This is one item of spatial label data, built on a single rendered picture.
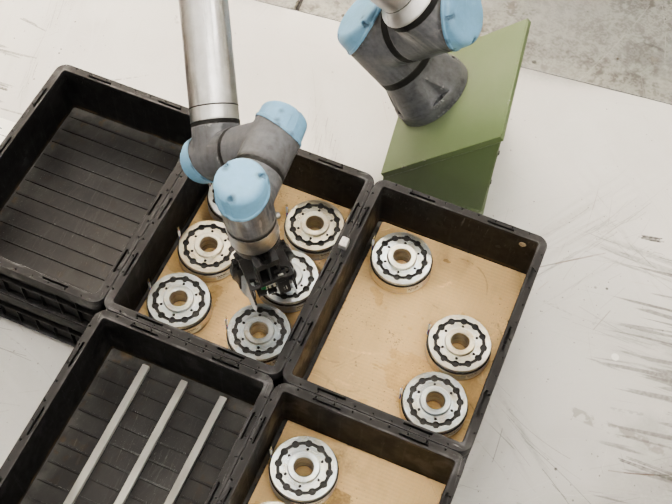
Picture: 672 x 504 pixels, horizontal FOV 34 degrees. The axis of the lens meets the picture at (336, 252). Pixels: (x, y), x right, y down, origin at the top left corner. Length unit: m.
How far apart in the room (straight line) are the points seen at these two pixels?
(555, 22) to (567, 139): 1.22
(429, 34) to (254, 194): 0.49
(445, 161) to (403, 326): 0.32
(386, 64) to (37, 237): 0.67
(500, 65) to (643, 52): 1.45
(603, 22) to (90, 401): 2.17
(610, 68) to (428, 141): 1.43
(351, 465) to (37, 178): 0.75
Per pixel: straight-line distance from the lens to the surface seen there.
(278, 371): 1.62
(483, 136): 1.86
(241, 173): 1.47
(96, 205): 1.92
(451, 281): 1.83
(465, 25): 1.81
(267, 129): 1.53
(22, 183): 1.97
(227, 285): 1.81
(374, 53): 1.90
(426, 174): 1.96
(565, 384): 1.92
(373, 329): 1.77
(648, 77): 3.32
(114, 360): 1.77
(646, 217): 2.14
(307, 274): 1.78
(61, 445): 1.72
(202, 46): 1.65
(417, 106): 1.96
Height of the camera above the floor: 2.40
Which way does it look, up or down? 59 degrees down
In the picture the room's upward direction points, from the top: 4 degrees clockwise
